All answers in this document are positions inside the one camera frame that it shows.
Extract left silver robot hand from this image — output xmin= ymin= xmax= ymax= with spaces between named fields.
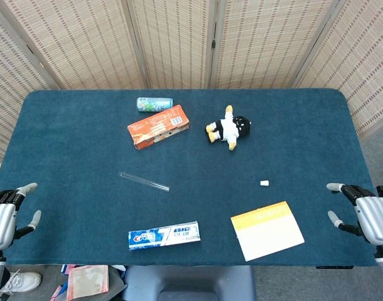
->
xmin=0 ymin=182 xmax=42 ymax=251

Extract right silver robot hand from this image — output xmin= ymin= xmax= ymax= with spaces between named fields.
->
xmin=326 ymin=182 xmax=383 ymax=248

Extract clear glass tube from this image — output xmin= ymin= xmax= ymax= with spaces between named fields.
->
xmin=119 ymin=171 xmax=170 ymax=192

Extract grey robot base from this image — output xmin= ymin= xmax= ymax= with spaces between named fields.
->
xmin=124 ymin=265 xmax=257 ymax=301

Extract white sneaker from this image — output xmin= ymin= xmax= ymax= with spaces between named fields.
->
xmin=0 ymin=271 xmax=42 ymax=295

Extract pink book package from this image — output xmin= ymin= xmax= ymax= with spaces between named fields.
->
xmin=67 ymin=265 xmax=110 ymax=300

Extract yellow white notebook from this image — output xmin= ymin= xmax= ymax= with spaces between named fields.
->
xmin=230 ymin=201 xmax=306 ymax=262

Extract teal table cloth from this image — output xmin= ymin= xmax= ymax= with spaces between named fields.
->
xmin=0 ymin=88 xmax=382 ymax=267

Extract blue Crest toothpaste box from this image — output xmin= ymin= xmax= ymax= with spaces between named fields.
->
xmin=127 ymin=220 xmax=201 ymax=251

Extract black white plush toy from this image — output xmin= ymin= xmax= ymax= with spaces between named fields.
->
xmin=205 ymin=105 xmax=252 ymax=152

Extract orange snack box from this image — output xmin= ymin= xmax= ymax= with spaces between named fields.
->
xmin=127 ymin=104 xmax=191 ymax=151

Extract light blue drink can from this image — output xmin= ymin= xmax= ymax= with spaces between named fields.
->
xmin=136 ymin=97 xmax=174 ymax=113

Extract bamboo folding screen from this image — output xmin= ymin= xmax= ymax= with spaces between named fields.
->
xmin=0 ymin=0 xmax=383 ymax=157

